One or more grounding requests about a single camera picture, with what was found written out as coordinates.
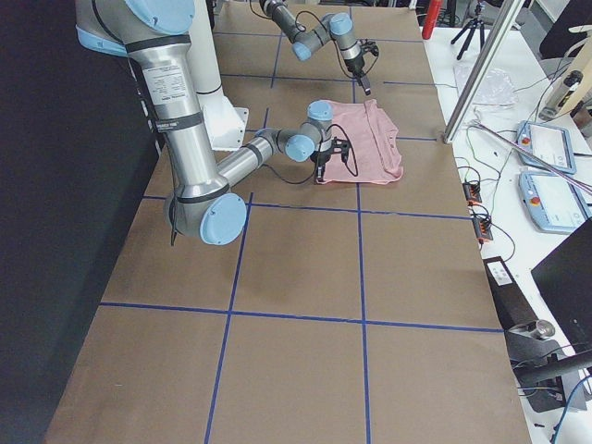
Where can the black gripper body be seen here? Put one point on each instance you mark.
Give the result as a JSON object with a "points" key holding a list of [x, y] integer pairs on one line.
{"points": [[321, 159], [355, 68]]}

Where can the pink Snoopy t-shirt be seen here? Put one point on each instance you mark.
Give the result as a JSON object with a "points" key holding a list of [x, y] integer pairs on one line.
{"points": [[373, 138]]}

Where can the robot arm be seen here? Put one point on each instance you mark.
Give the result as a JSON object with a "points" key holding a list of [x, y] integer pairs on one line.
{"points": [[171, 42], [336, 28]]}

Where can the red fire extinguisher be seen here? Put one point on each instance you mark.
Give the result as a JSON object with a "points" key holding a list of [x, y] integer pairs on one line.
{"points": [[431, 18]]}

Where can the clear plastic bag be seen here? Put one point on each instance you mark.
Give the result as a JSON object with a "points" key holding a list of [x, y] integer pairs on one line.
{"points": [[496, 88]]}

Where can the orange black connector strip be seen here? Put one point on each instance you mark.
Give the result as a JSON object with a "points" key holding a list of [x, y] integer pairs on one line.
{"points": [[471, 190]]}

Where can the brown paper table cover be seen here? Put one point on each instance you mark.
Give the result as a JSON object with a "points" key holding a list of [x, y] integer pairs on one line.
{"points": [[343, 313]]}

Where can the far blue teach pendant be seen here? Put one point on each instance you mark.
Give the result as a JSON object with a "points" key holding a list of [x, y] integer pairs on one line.
{"points": [[549, 143]]}

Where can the blue teach pendant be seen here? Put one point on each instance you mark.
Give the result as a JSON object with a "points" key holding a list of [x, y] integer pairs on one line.
{"points": [[554, 205], [549, 143]]}

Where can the near blue teach pendant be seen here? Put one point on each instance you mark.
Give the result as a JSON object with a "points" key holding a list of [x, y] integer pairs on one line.
{"points": [[554, 205]]}

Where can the black box with label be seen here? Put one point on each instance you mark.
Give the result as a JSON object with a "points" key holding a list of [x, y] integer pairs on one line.
{"points": [[513, 309]]}

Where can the black monitor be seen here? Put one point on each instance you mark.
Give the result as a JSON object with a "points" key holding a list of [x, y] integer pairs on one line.
{"points": [[563, 279]]}

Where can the black camera tripod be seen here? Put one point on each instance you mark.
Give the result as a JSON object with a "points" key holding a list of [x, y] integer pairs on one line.
{"points": [[475, 24]]}

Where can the aluminium frame post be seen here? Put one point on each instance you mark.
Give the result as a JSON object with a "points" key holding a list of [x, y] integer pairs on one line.
{"points": [[503, 24]]}

